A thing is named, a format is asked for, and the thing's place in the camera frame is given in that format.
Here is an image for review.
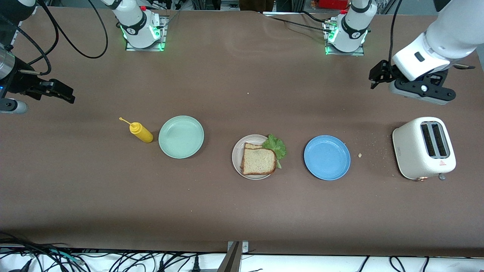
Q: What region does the yellow mustard squeeze bottle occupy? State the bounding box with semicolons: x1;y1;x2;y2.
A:
119;117;154;144

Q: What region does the green lettuce leaf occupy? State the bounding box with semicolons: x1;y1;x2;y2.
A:
262;133;287;169

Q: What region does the blue plate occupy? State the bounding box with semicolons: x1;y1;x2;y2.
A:
304;135;351;181

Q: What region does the mint green plate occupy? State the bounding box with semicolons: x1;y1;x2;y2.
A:
158;115;205;159

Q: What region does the beige plate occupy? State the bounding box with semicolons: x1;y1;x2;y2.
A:
232;134;279;180

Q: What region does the white two-slot toaster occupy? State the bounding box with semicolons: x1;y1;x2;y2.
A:
392;116;457;182

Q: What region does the red box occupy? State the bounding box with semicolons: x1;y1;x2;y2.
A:
319;0;349;10

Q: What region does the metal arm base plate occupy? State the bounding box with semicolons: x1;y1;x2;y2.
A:
324;19;366;57
125;15;169;52

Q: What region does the thin black cable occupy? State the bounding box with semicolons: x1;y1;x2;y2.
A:
261;11;337;34

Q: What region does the teal cable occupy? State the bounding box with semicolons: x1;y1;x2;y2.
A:
47;249;84;264

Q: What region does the silver corner bracket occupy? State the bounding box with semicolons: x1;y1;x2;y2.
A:
227;241;249;254

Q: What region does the grey metal post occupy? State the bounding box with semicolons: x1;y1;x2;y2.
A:
217;242;241;272

